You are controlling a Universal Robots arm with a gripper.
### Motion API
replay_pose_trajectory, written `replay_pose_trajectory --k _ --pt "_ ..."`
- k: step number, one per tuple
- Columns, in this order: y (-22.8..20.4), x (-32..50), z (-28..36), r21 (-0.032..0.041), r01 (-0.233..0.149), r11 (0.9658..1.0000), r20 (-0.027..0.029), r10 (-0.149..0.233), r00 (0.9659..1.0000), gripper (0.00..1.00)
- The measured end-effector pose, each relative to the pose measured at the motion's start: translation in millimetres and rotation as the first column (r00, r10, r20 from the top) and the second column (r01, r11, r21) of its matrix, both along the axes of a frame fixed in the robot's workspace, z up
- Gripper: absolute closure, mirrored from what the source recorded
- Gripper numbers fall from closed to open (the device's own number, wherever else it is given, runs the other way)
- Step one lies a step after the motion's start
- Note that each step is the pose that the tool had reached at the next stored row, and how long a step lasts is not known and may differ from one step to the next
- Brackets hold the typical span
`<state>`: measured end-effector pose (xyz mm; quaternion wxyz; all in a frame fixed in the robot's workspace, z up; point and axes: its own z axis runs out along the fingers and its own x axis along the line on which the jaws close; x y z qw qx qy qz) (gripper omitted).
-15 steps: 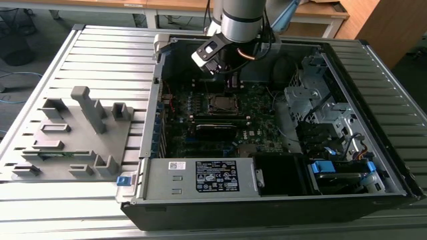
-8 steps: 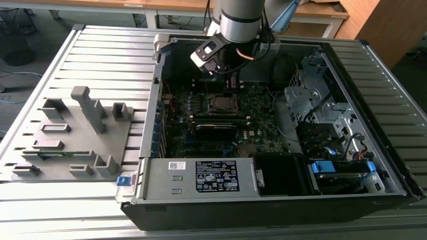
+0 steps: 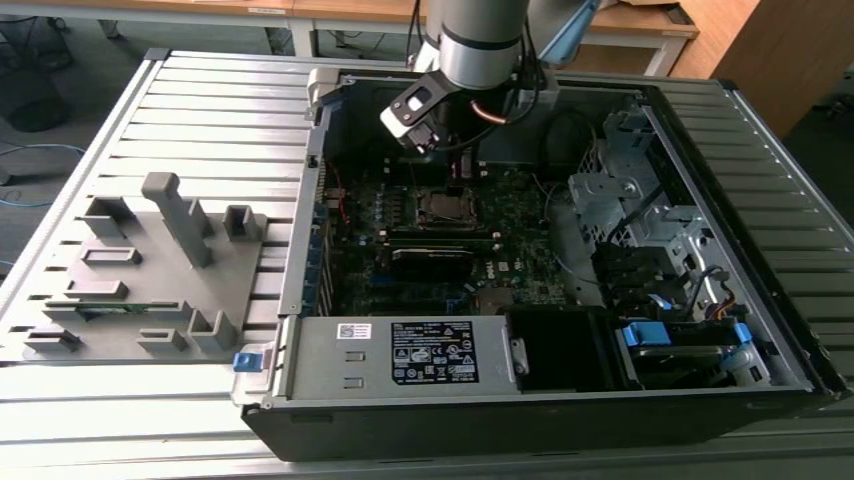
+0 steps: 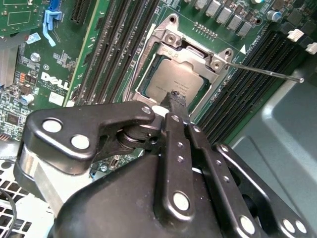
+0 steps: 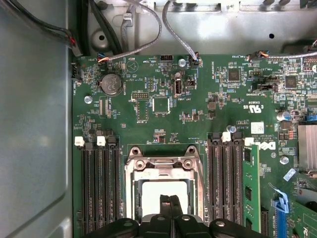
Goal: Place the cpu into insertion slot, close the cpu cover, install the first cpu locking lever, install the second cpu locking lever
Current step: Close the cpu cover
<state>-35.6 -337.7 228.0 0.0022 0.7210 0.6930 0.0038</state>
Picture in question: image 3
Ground wooden desk white frame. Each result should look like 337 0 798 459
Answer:
293 0 701 77
0 0 299 39

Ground grey plastic parts rack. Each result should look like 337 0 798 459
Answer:
19 172 273 361

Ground green motherboard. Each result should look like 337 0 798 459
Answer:
319 164 582 319

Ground black CPU socket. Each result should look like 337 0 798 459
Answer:
414 185 486 232

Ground wooden cabinet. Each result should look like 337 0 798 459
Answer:
670 0 854 136

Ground green RAM stick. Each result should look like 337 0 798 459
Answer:
76 302 182 319

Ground coloured power wires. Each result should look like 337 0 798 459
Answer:
693 264 746 324

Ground black PC case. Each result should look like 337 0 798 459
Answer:
230 67 854 464

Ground copper coloured camera cable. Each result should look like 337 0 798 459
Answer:
470 98 509 126

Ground pale blue teach pendant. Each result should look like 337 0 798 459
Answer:
538 0 602 64

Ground black graphics card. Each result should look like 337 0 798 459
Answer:
390 247 479 281

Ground thin grey wire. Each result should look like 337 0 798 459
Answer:
541 182 577 224

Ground silver metal drive cage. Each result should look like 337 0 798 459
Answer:
566 104 736 311

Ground brown chipset heatsink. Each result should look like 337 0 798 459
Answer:
477 288 515 315

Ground blue floor cable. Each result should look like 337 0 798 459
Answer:
0 142 88 161

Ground thin white wire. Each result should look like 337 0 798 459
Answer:
553 249 602 287

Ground thick black cable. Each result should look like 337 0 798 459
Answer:
543 107 599 174

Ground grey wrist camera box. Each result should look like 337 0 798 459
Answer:
510 74 559 114

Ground black round floor object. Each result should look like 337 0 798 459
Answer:
3 97 72 134

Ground silver topped CPU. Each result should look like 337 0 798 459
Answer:
430 193 470 222

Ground black RAM slot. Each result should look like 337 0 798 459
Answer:
387 235 501 247
386 227 499 238

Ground black rating label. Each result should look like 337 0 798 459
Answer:
390 321 481 385

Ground metal socket cover frame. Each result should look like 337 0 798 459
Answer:
419 188 481 225

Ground silver power supply unit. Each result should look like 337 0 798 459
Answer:
286 314 522 401

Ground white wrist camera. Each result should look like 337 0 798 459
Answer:
379 74 455 151

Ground hard disk in blue carrier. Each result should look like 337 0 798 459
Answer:
617 319 756 390

